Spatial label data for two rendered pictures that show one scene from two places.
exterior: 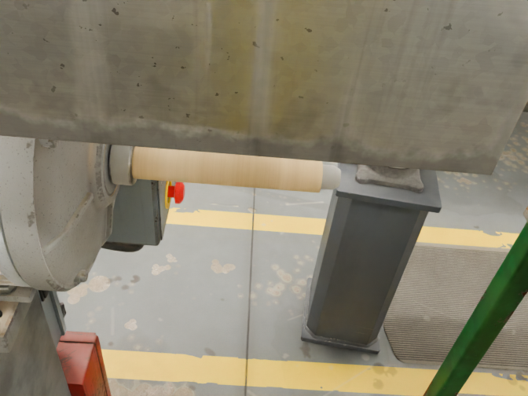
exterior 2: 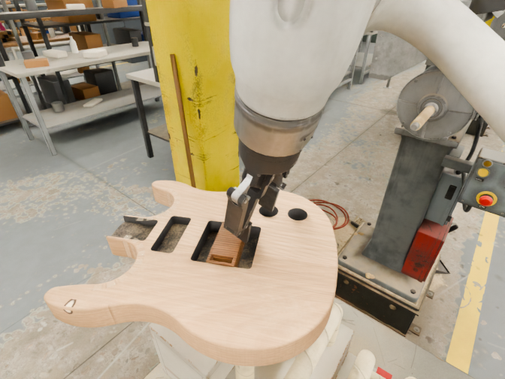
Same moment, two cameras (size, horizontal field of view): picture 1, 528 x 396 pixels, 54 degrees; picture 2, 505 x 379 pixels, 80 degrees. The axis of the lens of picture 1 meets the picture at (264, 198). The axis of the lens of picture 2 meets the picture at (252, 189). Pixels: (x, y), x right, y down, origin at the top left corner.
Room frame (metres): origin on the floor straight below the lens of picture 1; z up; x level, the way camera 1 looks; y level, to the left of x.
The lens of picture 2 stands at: (0.63, -1.06, 1.62)
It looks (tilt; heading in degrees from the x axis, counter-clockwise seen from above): 34 degrees down; 132
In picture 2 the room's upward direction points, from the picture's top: straight up
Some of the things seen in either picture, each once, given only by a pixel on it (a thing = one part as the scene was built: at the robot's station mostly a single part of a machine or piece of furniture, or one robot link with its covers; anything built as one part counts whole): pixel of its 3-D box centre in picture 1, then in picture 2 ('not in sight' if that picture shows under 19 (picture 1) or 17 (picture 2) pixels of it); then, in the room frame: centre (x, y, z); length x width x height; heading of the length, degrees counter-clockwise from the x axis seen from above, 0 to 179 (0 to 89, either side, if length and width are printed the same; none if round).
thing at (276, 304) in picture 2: not in sight; (219, 249); (0.33, -0.82, 1.23); 0.40 x 0.35 x 0.04; 31
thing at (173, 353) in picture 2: not in sight; (227, 319); (0.33, -0.82, 1.02); 0.27 x 0.15 x 0.17; 97
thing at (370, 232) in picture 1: (361, 251); not in sight; (1.17, -0.33, 0.35); 0.28 x 0.28 x 0.70; 86
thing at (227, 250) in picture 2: not in sight; (228, 247); (0.34, -0.81, 1.24); 0.10 x 0.05 x 0.03; 121
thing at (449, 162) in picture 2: not in sight; (470, 167); (0.56, 0.28, 1.02); 0.19 x 0.04 x 0.04; 4
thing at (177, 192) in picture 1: (173, 192); (485, 199); (0.66, 0.16, 0.98); 0.04 x 0.04 x 0.04; 4
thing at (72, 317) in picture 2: not in sight; (75, 312); (0.27, -1.04, 1.24); 0.03 x 0.02 x 0.04; 31
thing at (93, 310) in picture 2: not in sight; (89, 296); (0.26, -1.02, 1.23); 0.10 x 0.07 x 0.04; 31
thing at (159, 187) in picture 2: not in sight; (168, 197); (0.13, -0.79, 1.23); 0.09 x 0.07 x 0.04; 31
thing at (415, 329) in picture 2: not in sight; (381, 272); (0.37, 0.42, 0.12); 0.61 x 0.51 x 0.25; 4
